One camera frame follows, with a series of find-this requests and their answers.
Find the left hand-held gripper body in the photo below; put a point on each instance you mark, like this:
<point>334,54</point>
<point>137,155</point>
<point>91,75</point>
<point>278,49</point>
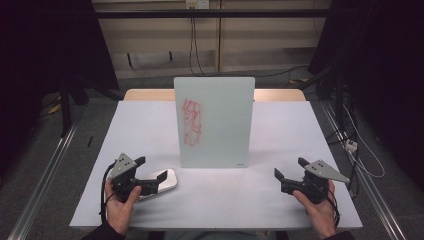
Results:
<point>122,166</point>

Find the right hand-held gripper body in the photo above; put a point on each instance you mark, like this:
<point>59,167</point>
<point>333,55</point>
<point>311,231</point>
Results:
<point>315,185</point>

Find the white board eraser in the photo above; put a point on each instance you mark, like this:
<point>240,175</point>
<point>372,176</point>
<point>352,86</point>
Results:
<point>170,182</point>

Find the person's right hand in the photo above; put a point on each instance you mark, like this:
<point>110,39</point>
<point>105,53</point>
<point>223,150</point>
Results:
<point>321,216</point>

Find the person's left hand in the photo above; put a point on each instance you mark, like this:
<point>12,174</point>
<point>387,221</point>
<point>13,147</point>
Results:
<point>118,213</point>

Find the white table cover sheet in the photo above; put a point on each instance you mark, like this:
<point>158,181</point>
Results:
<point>283,133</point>

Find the small black floor object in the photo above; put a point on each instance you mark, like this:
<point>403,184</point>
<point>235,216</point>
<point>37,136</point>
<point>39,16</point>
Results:
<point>89,141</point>

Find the white power adapter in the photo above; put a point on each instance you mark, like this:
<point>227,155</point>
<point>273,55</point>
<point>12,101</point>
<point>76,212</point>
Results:
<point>351,145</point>

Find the black metal stand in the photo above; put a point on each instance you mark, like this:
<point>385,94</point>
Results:
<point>65,110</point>

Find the pale green glass whiteboard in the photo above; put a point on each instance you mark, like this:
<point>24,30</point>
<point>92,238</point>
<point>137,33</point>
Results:
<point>223,116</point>

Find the black curtain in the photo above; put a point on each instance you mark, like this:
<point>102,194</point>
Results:
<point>40,50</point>
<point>383,66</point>

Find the black horizontal crossbar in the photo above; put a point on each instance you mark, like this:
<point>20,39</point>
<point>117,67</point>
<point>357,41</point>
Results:
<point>213,13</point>

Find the metal floor rail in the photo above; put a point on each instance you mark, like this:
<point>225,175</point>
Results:
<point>373,190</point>
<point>43,180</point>

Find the white wall socket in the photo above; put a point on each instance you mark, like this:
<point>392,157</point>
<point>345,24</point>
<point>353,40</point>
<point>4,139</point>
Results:
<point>197,4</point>

